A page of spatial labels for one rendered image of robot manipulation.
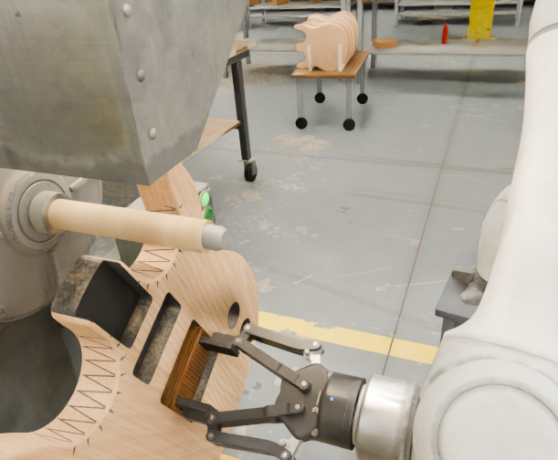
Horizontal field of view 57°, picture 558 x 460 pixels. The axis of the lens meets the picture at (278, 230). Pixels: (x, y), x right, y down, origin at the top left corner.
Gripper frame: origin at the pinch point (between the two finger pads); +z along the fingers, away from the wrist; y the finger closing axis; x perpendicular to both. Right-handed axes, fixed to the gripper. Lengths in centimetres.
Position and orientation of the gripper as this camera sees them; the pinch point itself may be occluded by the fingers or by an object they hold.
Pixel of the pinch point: (194, 372)
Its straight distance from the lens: 65.2
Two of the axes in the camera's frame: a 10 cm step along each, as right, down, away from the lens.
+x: -2.4, -5.4, -8.1
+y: 2.9, -8.3, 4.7
